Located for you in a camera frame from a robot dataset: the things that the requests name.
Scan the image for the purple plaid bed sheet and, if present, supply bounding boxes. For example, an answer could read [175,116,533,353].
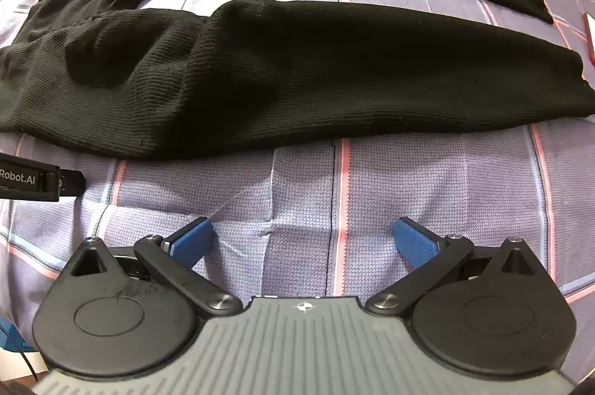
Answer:
[0,0,595,377]

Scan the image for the black knit pants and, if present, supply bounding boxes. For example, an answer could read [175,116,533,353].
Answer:
[0,0,595,160]

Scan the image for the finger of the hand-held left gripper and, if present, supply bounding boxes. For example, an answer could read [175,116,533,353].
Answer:
[58,172,86,197]

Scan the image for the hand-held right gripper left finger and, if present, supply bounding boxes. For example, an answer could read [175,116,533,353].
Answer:
[69,216,243,315]

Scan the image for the blue object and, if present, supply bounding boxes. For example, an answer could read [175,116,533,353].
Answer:
[0,315,22,352]

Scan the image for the red phone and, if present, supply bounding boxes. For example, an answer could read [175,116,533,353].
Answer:
[583,11,595,67]

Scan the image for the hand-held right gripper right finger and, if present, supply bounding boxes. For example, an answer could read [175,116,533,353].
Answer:
[365,216,555,315]

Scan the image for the black cable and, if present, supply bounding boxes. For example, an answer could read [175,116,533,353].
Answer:
[0,324,44,383]

